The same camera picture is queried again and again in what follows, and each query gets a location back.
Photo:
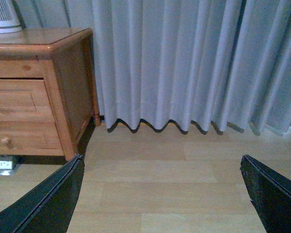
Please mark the wooden nightstand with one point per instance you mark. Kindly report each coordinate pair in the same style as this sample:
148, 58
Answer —
62, 58

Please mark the lower wooden drawer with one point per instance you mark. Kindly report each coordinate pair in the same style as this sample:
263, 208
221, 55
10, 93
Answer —
28, 140

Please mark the white slatted air purifier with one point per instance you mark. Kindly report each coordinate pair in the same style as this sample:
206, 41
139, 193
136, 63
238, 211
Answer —
9, 22

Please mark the wooden drawer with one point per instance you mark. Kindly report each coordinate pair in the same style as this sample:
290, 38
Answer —
24, 100
28, 140

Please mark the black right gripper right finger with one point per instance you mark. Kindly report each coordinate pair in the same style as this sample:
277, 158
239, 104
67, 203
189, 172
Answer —
270, 194

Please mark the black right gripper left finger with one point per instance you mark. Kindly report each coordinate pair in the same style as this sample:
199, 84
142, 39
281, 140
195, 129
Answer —
47, 208

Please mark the grey curtain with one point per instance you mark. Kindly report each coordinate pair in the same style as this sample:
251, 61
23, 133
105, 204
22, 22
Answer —
221, 62

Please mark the white floor power outlet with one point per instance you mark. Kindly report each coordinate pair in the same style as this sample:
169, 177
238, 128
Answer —
8, 165

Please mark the upper wooden drawer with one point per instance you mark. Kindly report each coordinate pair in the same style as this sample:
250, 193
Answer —
24, 100

